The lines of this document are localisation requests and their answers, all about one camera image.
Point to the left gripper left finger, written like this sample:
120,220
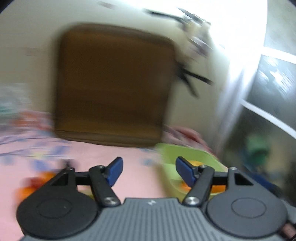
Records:
103,179

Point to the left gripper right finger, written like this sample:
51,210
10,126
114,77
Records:
198,178

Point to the brown seat cushion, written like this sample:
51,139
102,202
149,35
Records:
113,85

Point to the black tape strips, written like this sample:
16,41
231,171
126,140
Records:
183,73

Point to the clear plastic bag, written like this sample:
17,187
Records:
14,100

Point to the frosted glass sliding door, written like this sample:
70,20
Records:
257,116

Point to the white power strip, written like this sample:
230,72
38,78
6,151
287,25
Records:
196,30

